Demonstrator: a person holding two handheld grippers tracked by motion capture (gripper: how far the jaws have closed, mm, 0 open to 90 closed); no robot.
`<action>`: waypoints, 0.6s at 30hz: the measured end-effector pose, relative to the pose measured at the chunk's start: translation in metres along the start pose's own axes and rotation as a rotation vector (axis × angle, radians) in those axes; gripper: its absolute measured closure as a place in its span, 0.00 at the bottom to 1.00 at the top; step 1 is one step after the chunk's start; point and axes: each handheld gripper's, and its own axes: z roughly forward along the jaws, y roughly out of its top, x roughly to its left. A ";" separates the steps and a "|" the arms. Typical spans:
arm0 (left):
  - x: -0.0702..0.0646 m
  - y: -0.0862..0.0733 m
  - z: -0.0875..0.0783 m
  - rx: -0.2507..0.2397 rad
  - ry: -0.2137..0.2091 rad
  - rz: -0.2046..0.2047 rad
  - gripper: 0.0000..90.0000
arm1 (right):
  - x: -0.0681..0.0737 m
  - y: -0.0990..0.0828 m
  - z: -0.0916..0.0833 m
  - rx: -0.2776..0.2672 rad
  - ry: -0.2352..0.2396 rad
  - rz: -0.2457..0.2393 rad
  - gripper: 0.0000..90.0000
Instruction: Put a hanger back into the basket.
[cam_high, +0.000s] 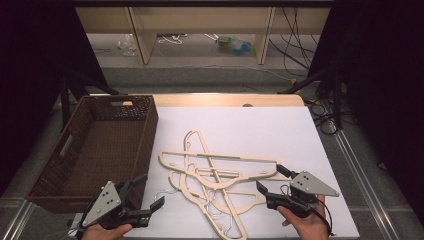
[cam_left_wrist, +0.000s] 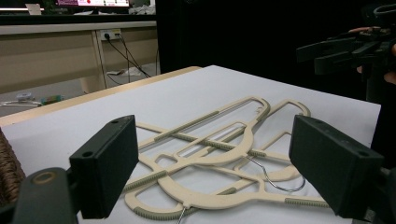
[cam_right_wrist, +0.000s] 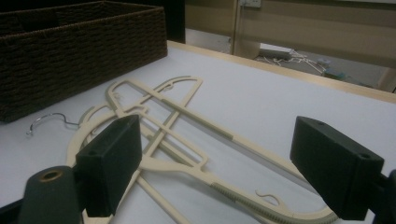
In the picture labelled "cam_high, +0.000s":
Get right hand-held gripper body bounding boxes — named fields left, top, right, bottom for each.
left=265, top=170, right=341, bottom=220

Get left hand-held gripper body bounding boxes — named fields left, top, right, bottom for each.
left=79, top=180, right=153, bottom=232

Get beige plastic clothes hanger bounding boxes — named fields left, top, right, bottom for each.
left=158, top=149, right=280, bottom=192
left=153, top=168, right=291, bottom=216
left=181, top=129, right=249, bottom=240

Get brown wicker basket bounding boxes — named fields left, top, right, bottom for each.
left=25, top=94, right=159, bottom=214

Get person's left hand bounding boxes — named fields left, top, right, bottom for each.
left=80, top=222, right=134, bottom=240

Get person's right hand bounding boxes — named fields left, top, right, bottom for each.
left=277, top=194, right=330, bottom=240

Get white table sheet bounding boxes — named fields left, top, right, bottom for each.
left=124, top=105, right=361, bottom=240

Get black metal stand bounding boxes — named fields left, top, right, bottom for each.
left=277, top=63, right=345, bottom=132
left=59, top=66, right=120, bottom=132

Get black curtain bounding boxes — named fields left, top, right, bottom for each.
left=0, top=0, right=109, bottom=198
left=307, top=0, right=424, bottom=219

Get colourful plastic bag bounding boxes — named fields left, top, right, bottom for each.
left=215, top=34, right=257, bottom=57

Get clear plastic bag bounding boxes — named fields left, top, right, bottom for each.
left=117, top=33, right=138, bottom=58

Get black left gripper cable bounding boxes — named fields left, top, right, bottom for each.
left=75, top=196, right=101, bottom=240

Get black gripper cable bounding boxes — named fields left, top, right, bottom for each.
left=314, top=198, right=335, bottom=237
left=75, top=196, right=101, bottom=240

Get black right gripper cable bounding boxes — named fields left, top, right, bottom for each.
left=314, top=198, right=335, bottom=237

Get metal floor rail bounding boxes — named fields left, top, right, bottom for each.
left=332, top=129, right=403, bottom=240
left=0, top=199, right=36, bottom=240

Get coiled black floor cables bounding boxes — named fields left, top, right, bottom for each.
left=308, top=99, right=339, bottom=136

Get bundle of black cables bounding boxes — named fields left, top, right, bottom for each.
left=268, top=6, right=319, bottom=78

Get white cord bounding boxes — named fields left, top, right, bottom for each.
left=156, top=33, right=188, bottom=46

